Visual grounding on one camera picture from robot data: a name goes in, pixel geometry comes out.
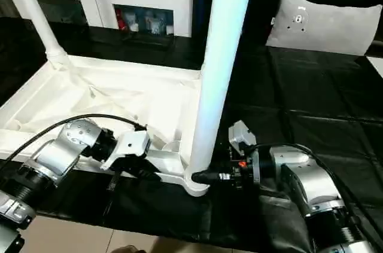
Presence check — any grey cushion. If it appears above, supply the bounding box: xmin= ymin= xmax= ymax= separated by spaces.
xmin=266 ymin=0 xmax=383 ymax=57

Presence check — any black work mat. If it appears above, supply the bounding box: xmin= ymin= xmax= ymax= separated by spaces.
xmin=0 ymin=17 xmax=383 ymax=252

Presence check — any white plastic table top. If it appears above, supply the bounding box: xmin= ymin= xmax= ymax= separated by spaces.
xmin=0 ymin=54 xmax=211 ymax=197

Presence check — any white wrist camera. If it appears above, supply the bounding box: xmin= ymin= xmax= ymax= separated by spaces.
xmin=99 ymin=129 xmax=151 ymax=172
xmin=227 ymin=120 xmax=258 ymax=153

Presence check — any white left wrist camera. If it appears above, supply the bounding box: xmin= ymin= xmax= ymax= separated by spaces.
xmin=99 ymin=129 xmax=151 ymax=172

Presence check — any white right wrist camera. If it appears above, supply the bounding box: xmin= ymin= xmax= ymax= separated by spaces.
xmin=227 ymin=120 xmax=258 ymax=153

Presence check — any white plastic table leg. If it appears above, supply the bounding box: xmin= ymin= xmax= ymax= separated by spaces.
xmin=4 ymin=0 xmax=70 ymax=69
xmin=188 ymin=0 xmax=258 ymax=183

